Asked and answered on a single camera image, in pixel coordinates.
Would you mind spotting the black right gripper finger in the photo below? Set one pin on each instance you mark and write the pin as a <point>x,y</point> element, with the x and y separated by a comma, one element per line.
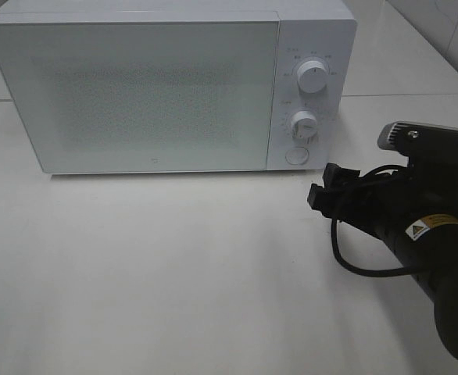
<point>337,178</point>
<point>324,199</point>

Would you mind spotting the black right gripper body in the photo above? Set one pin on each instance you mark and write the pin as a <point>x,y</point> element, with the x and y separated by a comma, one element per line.
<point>413,201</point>

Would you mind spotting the round white door button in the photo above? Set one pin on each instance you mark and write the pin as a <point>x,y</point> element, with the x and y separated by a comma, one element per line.
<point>297,156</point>

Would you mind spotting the white microwave door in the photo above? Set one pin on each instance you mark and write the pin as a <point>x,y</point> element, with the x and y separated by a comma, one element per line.
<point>133,98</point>

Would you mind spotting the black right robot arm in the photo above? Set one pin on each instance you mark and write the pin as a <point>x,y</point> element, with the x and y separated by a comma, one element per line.
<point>432,261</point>

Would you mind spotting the white lower timer knob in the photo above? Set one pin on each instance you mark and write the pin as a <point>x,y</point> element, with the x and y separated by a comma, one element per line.
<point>303,125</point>

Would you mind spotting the white upper power knob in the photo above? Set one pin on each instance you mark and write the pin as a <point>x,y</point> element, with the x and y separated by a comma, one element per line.
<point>312,75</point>

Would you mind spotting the white microwave oven body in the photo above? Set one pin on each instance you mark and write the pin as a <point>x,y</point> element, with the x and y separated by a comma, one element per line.
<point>326,37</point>

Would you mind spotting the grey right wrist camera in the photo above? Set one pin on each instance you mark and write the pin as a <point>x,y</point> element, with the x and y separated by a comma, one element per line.
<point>421,141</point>

